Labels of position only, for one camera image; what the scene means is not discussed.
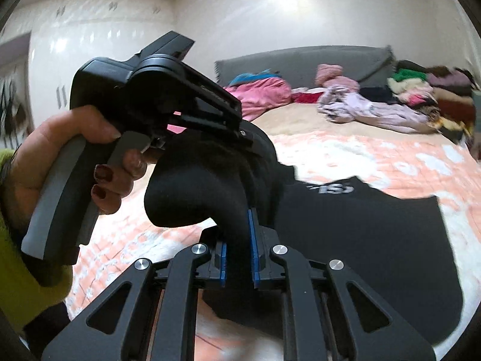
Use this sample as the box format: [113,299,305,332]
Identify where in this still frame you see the white wardrobe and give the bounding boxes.
[1,0,174,148]

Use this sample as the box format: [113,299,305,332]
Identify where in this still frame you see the pink white fleece blanket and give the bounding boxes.
[66,131,480,360]

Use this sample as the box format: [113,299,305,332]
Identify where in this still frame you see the grey bed headboard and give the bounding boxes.
[214,46,395,87]

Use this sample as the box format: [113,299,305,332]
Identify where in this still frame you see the blue garment by headboard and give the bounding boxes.
[228,69,280,86]

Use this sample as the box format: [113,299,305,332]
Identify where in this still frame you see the red garment by headboard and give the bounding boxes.
[291,87,326,104]

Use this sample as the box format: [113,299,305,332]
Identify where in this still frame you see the black sweater with orange trim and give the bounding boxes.
[144,136,463,344]

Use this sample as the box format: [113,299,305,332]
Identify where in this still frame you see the magenta satin quilt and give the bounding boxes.
[166,76,294,135]

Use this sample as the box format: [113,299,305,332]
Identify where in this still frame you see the left hand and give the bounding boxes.
[2,105,148,230]

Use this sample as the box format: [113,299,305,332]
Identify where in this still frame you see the pink fluffy garment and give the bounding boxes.
[315,63,360,92]

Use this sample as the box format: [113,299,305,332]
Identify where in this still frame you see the stack of folded clothes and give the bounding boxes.
[360,59,481,143]

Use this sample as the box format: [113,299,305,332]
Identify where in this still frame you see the green sleeve left forearm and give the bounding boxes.
[1,198,72,333]

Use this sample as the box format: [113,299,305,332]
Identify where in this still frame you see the lilac crumpled garment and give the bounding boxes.
[316,85,435,134]

